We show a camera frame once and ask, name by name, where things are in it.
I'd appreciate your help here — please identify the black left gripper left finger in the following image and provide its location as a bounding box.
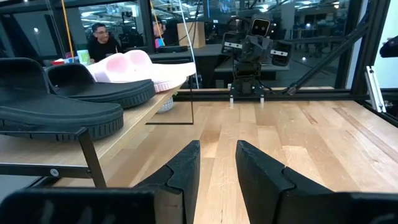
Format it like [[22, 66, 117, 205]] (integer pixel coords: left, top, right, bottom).
[[0, 139, 201, 224]]

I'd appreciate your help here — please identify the yellow hanging cable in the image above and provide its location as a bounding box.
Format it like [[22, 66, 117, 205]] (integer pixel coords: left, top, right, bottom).
[[60, 0, 76, 62], [149, 0, 165, 47]]

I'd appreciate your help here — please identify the white hanging cable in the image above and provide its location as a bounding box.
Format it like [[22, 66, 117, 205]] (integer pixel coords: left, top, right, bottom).
[[178, 0, 200, 90]]

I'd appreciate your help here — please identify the green and white box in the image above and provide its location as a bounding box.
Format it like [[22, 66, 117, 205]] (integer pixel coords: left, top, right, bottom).
[[76, 49, 92, 66]]

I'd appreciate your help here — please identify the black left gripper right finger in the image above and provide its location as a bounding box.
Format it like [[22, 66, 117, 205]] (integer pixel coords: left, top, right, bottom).
[[234, 139, 398, 224]]

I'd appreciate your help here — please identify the person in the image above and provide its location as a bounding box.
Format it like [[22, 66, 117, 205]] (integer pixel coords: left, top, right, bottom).
[[151, 19, 169, 50], [86, 22, 123, 63]]

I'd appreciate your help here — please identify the pink slide sandal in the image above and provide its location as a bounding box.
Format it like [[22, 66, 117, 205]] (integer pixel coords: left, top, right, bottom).
[[85, 52, 188, 93], [124, 49, 197, 79]]

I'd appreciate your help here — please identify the black slide sandal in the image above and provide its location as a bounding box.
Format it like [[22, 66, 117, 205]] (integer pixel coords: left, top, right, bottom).
[[0, 57, 124, 141], [45, 63, 156, 109]]

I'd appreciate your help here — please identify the silver metal bracket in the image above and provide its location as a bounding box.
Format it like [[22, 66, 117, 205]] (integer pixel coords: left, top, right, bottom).
[[364, 65, 387, 113]]

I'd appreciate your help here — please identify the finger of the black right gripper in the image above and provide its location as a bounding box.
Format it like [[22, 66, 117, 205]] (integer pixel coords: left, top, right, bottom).
[[221, 32, 243, 57], [271, 41, 294, 67]]

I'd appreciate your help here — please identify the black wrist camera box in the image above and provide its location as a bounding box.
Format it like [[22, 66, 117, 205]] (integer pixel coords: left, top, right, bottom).
[[249, 17, 272, 38]]

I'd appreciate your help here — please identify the wooden shelf with black frame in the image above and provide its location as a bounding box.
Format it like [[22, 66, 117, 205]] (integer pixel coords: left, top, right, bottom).
[[0, 81, 195, 189]]

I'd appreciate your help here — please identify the brown cardboard box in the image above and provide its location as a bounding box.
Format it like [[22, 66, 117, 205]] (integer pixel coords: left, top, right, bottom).
[[177, 21, 206, 49]]

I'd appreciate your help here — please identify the green plant in patterned pot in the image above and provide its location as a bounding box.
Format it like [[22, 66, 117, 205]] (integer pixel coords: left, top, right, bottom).
[[156, 95, 175, 114]]

